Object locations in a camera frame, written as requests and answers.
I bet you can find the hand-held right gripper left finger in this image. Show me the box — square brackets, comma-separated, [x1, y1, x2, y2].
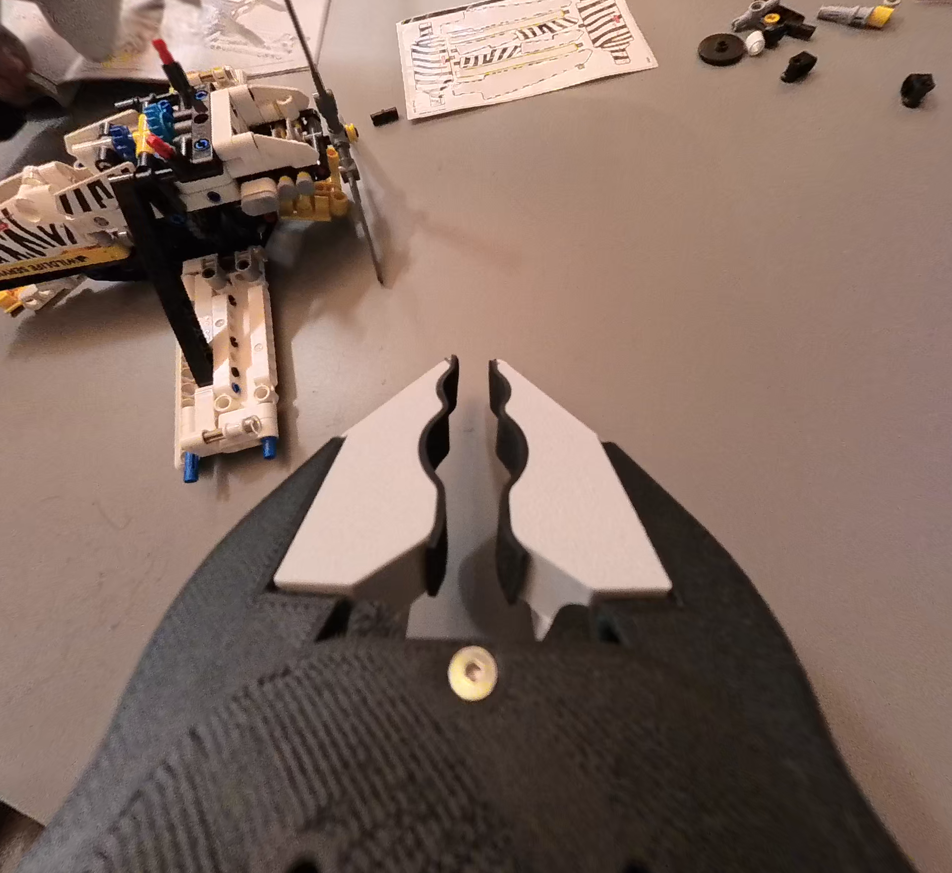
[274, 358, 461, 600]

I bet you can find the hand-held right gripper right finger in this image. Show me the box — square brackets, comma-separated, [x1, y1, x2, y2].
[489, 360, 672, 640]

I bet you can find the zebra striped lego plane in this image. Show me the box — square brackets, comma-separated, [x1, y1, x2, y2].
[0, 0, 388, 487]

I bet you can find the grey lego connector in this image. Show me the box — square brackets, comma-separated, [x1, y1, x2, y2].
[732, 0, 782, 34]

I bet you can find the black lego piece yellow stud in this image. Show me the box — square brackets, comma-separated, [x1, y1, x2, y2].
[766, 4, 816, 41]

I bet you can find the grey yellow lego axle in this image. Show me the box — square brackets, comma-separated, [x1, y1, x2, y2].
[818, 0, 898, 31]

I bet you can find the person's left hand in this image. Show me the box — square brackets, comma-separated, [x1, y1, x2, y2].
[0, 18, 37, 108]

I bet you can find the open instruction booklet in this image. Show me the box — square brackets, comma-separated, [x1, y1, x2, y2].
[15, 0, 337, 104]

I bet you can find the zebra sticker sheet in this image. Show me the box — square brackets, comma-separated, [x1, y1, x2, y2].
[396, 0, 657, 121]

